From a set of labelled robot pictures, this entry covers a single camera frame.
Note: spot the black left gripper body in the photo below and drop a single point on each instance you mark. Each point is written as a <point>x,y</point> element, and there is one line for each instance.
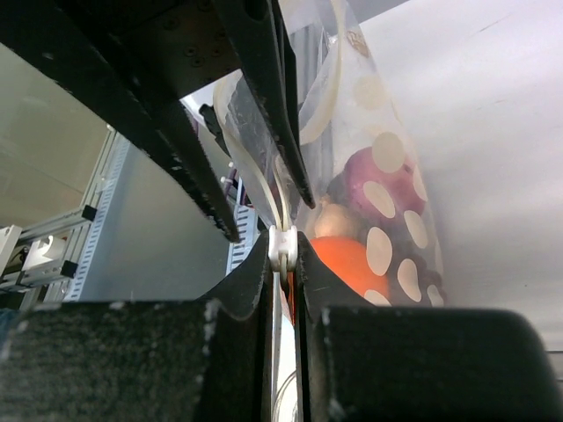
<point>181,45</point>

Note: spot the purple donut toy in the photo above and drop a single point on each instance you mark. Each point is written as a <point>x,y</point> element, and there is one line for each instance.
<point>380,196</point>

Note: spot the clear zip top bag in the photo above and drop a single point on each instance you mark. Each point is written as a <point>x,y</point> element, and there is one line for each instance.
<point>372,224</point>

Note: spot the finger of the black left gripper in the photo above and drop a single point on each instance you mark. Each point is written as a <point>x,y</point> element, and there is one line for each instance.
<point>147,114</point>
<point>259,39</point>

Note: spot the white slotted cable duct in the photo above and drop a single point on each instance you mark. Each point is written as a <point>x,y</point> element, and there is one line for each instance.
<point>106,189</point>

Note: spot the orange fruit toy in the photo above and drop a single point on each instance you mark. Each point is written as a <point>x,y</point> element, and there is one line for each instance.
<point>347,258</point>

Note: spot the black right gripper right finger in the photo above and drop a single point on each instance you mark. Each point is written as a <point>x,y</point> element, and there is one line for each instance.
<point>359,362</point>

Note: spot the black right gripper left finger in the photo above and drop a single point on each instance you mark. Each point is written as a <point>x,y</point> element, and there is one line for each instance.
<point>195,360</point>

